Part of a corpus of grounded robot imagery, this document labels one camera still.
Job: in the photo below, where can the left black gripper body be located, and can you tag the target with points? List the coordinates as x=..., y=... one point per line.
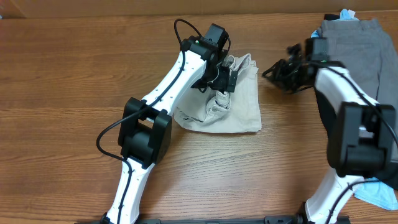
x=221, y=81

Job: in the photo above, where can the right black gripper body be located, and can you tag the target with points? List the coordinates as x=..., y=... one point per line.
x=290, y=74

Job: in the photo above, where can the beige shorts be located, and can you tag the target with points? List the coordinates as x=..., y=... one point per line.
x=216, y=112

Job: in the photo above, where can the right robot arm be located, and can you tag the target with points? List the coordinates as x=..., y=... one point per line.
x=360, y=130

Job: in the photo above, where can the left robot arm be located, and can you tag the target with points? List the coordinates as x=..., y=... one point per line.
x=146, y=125

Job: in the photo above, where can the grey shorts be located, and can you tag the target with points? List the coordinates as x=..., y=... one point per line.
x=367, y=51

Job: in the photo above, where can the black garment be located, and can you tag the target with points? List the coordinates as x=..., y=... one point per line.
x=356, y=92

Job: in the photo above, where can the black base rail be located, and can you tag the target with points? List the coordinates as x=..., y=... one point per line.
x=214, y=221

